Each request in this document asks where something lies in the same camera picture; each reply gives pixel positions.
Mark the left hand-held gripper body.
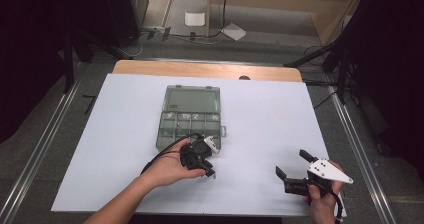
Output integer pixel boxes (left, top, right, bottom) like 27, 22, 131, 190
179, 135, 220, 171

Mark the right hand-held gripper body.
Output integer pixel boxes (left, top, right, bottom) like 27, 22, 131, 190
283, 158, 354, 198

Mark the transparent green storage box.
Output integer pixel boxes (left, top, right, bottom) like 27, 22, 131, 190
155, 84, 228, 153

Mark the person's left hand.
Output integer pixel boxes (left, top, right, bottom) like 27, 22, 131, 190
141, 137, 207, 189

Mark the person's right hand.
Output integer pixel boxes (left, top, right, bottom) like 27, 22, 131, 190
302, 160, 344, 224

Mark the white table sheet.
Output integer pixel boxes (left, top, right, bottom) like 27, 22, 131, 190
50, 73, 348, 218

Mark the light wooden table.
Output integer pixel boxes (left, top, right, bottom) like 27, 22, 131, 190
112, 59, 304, 83

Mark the black metal stand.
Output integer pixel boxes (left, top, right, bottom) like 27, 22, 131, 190
283, 33, 354, 105

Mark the black curtain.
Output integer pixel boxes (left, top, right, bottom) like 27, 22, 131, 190
0, 0, 111, 145
343, 0, 424, 182

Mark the white paper sheet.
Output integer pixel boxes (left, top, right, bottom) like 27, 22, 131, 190
220, 22, 248, 42

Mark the white floor box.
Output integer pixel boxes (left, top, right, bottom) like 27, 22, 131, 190
184, 11, 206, 27

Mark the dark cabinet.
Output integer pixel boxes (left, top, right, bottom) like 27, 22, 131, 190
103, 0, 150, 49

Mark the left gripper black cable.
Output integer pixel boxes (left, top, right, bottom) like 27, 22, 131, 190
140, 132, 204, 176

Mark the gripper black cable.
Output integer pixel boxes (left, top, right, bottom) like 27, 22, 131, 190
328, 188, 345, 224
140, 132, 204, 176

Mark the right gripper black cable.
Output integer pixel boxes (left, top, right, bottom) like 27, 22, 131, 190
328, 188, 345, 224

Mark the metal floor rail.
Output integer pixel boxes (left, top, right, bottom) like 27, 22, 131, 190
0, 80, 81, 224
328, 85, 398, 224

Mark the grey floor cable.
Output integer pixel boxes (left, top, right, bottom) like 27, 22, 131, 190
166, 33, 225, 46

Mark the black hanging cable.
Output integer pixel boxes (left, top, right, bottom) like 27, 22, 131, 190
208, 0, 231, 38

